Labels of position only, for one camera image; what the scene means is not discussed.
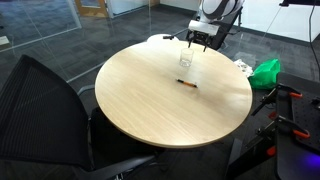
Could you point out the clear glass cup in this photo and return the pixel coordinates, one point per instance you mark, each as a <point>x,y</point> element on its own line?
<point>186,59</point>

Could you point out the green plastic bag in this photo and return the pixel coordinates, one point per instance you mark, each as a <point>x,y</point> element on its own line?
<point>265,75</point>

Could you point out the grey wrist camera bar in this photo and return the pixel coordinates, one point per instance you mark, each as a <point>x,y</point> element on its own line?
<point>203,27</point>

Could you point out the orange black pen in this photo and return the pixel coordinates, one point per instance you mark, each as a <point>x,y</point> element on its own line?
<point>187,83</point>

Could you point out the white crumpled plastic bag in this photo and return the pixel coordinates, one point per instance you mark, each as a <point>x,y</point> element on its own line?
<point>245,66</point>

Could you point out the white round side table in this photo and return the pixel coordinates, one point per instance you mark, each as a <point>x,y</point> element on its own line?
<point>155,38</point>

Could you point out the wooden door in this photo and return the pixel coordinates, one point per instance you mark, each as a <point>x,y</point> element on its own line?
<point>91,11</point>

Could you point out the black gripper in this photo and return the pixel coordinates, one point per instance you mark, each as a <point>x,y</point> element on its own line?
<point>200,37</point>

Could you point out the black camera boom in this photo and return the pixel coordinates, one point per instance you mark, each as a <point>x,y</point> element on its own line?
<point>300,2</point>

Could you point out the black breadboard robot table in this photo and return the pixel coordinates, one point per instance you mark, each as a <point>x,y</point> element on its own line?
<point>290,160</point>

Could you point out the black mesh-back office chair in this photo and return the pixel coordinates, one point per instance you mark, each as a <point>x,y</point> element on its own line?
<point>40,113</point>

